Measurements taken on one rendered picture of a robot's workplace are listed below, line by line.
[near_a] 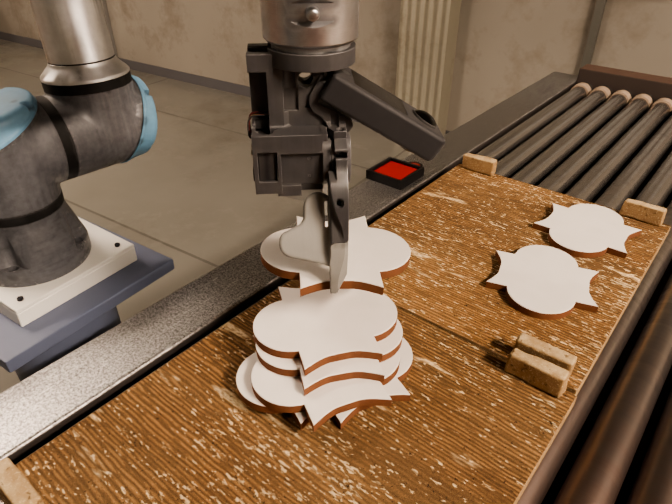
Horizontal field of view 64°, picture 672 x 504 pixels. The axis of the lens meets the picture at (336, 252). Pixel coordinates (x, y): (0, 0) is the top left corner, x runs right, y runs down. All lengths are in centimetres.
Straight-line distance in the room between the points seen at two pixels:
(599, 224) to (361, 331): 45
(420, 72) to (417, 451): 301
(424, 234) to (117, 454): 49
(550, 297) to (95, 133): 62
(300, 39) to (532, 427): 39
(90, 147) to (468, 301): 54
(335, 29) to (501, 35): 293
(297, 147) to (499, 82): 297
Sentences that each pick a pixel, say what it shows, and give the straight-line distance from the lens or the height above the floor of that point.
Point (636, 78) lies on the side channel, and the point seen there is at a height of 95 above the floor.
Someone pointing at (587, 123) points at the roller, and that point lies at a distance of 135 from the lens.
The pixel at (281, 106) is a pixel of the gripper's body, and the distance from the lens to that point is 45.
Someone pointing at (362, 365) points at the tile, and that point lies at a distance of 52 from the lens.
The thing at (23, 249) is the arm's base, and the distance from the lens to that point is 83.
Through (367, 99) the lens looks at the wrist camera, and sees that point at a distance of 45.
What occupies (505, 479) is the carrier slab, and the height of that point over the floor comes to 94.
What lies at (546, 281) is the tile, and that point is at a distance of 72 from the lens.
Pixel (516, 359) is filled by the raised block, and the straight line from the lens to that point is 58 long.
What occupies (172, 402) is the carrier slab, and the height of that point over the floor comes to 94.
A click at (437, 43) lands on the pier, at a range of 332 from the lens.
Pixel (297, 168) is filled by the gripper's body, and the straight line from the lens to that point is 46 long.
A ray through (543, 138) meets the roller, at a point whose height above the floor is 92.
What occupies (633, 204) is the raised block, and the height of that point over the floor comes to 96.
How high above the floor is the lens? 135
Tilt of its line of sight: 34 degrees down
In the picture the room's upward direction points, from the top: straight up
